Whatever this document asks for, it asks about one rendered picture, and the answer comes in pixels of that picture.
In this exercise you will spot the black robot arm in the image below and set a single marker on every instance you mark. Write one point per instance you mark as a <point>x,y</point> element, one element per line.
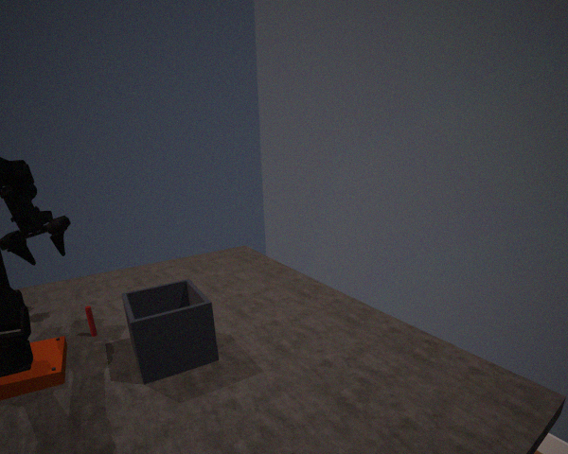
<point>15,351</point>

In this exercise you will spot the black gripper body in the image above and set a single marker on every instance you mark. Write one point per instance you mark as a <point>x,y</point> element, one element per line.
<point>28,221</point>

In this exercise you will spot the red peg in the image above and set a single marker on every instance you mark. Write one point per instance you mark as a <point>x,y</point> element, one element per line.
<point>91,321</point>

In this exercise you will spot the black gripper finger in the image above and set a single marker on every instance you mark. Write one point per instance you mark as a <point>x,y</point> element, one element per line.
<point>58,242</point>
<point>23,251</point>

